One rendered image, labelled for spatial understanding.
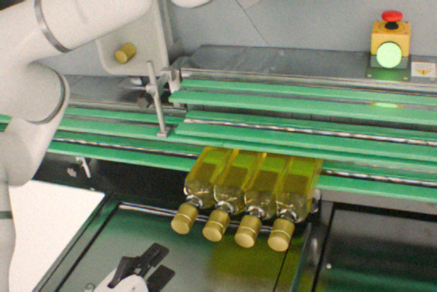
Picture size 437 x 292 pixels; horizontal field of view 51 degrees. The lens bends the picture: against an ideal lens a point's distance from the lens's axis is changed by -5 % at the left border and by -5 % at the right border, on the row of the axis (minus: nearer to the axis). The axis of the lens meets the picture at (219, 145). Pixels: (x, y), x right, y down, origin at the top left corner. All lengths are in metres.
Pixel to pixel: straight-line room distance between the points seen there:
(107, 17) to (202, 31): 0.51
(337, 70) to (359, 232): 0.34
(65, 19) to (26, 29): 0.05
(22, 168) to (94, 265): 0.34
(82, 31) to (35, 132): 0.19
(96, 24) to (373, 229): 0.70
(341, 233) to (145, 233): 0.41
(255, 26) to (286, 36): 0.07
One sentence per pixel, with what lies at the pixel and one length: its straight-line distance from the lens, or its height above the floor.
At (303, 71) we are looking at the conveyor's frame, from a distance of 0.93.
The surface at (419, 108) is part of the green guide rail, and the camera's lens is 0.87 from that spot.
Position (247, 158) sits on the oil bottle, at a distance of 0.92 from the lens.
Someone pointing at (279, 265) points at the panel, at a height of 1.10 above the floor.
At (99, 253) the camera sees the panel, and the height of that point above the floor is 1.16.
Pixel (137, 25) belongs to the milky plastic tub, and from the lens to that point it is 1.13.
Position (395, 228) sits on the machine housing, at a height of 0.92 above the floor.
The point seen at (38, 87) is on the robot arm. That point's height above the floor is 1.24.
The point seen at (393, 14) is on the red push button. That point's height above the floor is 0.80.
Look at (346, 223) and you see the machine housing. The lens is 1.05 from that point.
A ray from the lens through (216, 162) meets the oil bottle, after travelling 0.91.
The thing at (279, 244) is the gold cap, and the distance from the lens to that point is 0.78.
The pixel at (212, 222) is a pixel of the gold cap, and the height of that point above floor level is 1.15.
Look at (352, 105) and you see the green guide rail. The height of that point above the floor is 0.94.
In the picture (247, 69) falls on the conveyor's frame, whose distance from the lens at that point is 0.96.
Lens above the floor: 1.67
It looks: 48 degrees down
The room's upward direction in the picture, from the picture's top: 150 degrees counter-clockwise
